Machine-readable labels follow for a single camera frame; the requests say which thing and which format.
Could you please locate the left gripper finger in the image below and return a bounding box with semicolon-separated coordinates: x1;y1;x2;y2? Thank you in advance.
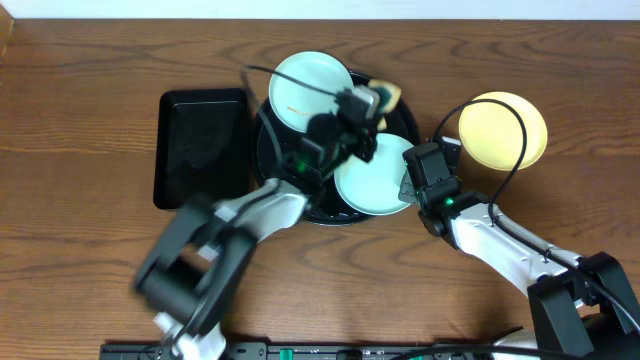
352;85;380;120
355;128;377;163

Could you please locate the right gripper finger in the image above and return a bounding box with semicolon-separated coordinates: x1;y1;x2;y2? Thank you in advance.
398;172;418;204
439;137;462;175

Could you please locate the green yellow sponge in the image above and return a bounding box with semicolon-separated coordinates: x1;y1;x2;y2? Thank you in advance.
368;79;402;132

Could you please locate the light blue plate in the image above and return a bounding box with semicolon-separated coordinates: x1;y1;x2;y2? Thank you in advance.
333;133;413;216
269;51;354;133

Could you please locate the yellow plate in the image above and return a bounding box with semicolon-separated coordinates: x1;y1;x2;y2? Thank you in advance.
459;91;548;171

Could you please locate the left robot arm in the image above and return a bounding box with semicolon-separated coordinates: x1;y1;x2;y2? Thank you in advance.
133;85;384;359

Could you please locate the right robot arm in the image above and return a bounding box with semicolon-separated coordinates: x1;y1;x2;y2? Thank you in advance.
400;138;639;359

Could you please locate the black round tray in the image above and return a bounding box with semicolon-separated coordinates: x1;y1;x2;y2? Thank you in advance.
248;69;421;227

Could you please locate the black rectangular tray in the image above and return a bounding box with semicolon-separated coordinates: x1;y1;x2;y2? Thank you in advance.
153;88;250;210

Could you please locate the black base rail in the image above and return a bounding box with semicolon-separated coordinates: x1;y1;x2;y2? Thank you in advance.
98;328;539;360

